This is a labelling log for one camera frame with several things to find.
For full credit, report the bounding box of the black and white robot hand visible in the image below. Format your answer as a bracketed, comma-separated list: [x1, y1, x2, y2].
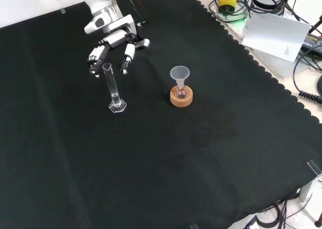
[84, 14, 151, 78]

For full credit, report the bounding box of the clear graduated cylinder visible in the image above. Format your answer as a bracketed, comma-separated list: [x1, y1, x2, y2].
[102, 62, 127, 113]

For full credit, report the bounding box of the clear plastic funnel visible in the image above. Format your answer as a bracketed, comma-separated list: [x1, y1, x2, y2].
[170, 66, 191, 89]

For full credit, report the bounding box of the round-bottom glass flask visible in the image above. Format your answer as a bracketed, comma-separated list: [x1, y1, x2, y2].
[176, 84, 189, 99]

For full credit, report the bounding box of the black bench cloth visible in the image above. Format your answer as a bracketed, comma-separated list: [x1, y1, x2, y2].
[0, 0, 322, 229]

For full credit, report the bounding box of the yellow stop button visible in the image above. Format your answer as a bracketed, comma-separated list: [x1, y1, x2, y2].
[218, 0, 237, 14]

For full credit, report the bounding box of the white paper sheet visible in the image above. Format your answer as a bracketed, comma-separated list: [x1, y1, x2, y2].
[241, 12, 312, 63]

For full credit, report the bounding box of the black power adapter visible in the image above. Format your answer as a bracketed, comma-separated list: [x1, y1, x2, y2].
[300, 32, 322, 55]

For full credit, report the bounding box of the green red black cable bundle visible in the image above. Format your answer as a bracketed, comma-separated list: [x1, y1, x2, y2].
[124, 0, 149, 27]

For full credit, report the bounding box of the cork ring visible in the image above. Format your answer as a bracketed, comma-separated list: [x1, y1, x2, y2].
[170, 86, 194, 107]

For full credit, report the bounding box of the black cables round stop button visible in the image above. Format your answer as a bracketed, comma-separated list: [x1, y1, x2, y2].
[208, 0, 252, 23]

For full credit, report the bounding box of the black coiled cable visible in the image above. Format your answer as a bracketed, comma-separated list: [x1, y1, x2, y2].
[293, 51, 322, 103]

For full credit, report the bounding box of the black floor cable bundle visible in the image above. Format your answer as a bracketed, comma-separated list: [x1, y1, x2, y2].
[244, 200, 312, 229]

